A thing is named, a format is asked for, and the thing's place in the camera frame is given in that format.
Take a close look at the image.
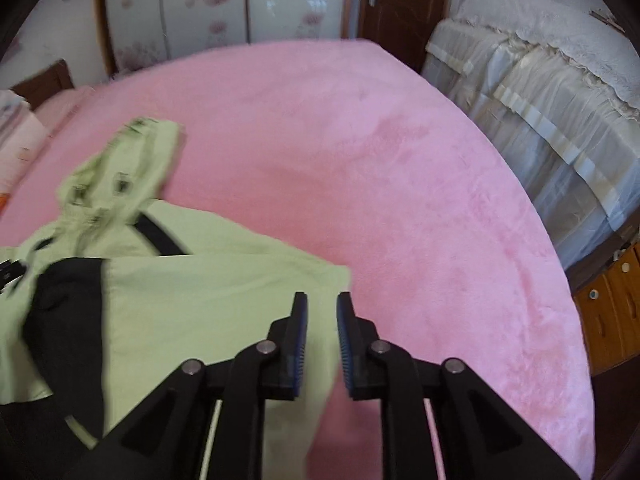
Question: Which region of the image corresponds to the furniture with white lace cover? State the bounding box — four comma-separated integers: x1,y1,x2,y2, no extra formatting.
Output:
422,0,640,271

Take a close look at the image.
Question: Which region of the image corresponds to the pink plush bed blanket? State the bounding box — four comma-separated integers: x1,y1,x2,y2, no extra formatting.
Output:
0,39,596,480

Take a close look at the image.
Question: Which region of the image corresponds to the floral sliding door wardrobe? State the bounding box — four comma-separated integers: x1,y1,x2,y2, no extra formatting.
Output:
102,0,363,73

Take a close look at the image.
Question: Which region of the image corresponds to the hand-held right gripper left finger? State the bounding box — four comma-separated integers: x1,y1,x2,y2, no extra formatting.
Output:
65,291,308,480

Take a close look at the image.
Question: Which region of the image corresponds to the brown wooden door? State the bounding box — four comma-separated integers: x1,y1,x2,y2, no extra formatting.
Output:
357,0,456,73

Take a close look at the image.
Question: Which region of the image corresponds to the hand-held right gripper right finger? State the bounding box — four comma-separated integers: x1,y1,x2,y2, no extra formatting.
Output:
336,291,576,480

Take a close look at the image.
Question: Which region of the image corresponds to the wooden drawer cabinet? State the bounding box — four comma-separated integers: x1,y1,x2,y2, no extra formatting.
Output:
570,242,640,376

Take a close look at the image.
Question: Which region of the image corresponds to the wooden headboard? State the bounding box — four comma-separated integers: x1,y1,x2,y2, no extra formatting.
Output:
10,59,76,111

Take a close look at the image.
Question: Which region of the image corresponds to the green and black jacket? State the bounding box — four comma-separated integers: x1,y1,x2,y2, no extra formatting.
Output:
0,117,353,480

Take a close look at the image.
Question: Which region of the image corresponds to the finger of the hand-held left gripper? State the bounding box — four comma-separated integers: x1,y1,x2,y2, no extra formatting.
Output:
0,259,27,291

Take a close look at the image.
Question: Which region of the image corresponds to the pink white pillow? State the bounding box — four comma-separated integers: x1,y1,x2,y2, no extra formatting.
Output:
0,89,51,206

